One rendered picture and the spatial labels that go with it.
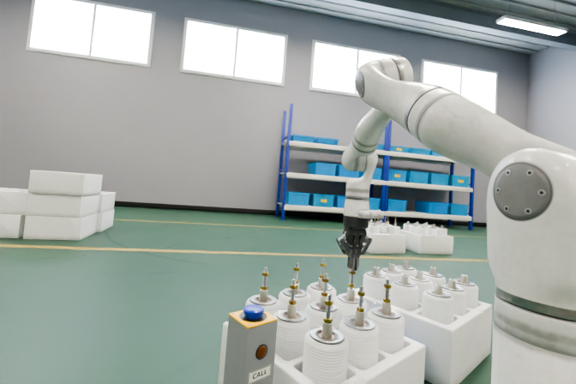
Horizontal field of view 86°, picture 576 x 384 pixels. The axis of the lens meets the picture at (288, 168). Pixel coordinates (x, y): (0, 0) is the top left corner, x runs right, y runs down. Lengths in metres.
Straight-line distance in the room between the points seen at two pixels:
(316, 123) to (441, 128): 5.66
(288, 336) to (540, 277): 0.57
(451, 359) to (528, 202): 0.85
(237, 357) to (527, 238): 0.51
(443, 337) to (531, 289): 0.79
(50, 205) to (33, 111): 3.65
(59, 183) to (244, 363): 2.62
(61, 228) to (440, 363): 2.75
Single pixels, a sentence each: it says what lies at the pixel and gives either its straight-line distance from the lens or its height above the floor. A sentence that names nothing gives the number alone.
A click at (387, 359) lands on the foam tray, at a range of 0.90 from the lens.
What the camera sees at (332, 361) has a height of 0.22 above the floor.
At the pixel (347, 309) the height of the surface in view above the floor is 0.24.
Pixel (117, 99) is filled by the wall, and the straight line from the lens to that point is 6.20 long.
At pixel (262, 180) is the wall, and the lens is 5.81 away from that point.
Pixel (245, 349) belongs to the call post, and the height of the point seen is 0.28.
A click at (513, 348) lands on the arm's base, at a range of 0.42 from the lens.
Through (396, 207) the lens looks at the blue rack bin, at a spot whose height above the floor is 0.34.
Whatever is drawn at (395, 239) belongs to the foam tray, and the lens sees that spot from 3.22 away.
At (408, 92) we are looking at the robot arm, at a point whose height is 0.75.
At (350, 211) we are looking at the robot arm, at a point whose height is 0.51.
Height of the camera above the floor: 0.57
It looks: 3 degrees up
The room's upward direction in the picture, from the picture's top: 4 degrees clockwise
